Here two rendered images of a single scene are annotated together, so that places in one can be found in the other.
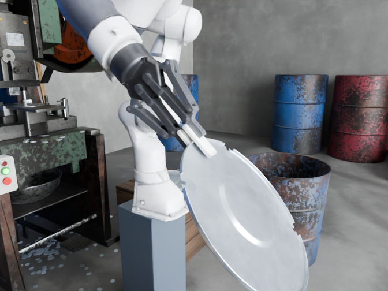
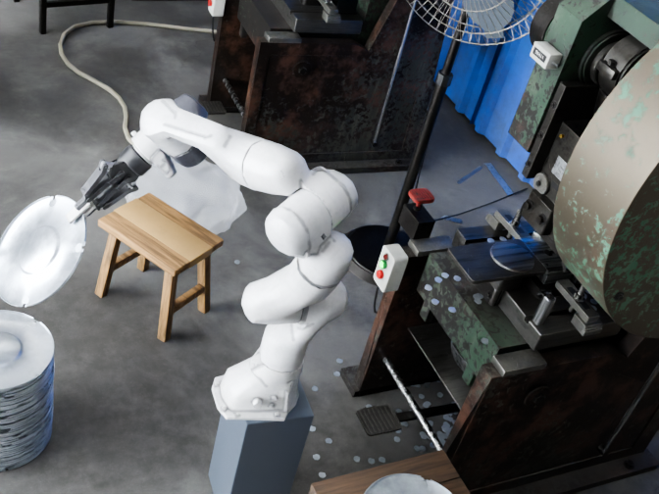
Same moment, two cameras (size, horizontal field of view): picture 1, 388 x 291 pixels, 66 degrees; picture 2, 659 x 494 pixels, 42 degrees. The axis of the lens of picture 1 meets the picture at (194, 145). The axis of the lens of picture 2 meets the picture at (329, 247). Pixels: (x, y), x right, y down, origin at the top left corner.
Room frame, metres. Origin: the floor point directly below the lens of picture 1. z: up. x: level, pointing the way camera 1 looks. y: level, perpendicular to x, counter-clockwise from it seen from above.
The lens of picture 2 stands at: (1.68, -1.23, 2.15)
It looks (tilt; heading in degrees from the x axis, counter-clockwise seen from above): 38 degrees down; 113
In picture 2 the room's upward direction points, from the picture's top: 16 degrees clockwise
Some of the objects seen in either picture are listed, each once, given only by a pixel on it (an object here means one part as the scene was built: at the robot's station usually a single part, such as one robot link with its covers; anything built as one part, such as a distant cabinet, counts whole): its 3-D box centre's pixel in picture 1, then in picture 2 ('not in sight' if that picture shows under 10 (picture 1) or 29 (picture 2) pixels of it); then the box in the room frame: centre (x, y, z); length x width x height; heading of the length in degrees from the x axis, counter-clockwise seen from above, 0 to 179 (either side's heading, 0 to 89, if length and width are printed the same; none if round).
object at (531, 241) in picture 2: (15, 108); (543, 258); (1.42, 0.85, 0.76); 0.15 x 0.09 x 0.05; 147
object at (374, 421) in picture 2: (47, 232); (441, 410); (1.35, 0.74, 0.14); 0.59 x 0.10 x 0.05; 57
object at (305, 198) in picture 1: (282, 207); not in sight; (1.43, -0.46, 0.24); 0.42 x 0.42 x 0.48
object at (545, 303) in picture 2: (64, 107); (544, 308); (1.50, 0.65, 0.75); 0.03 x 0.03 x 0.10; 57
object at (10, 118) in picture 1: (16, 116); (541, 268); (1.43, 0.86, 0.72); 0.20 x 0.16 x 0.03; 147
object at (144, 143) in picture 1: (141, 133); (304, 319); (1.05, 0.19, 0.71); 0.18 x 0.11 x 0.25; 51
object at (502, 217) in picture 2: not in sight; (513, 222); (1.28, 0.95, 0.76); 0.17 x 0.06 x 0.10; 147
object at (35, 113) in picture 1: (37, 119); (490, 275); (1.33, 0.71, 0.72); 0.25 x 0.14 x 0.14; 57
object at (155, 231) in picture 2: not in sight; (157, 267); (0.30, 0.57, 0.16); 0.34 x 0.24 x 0.34; 179
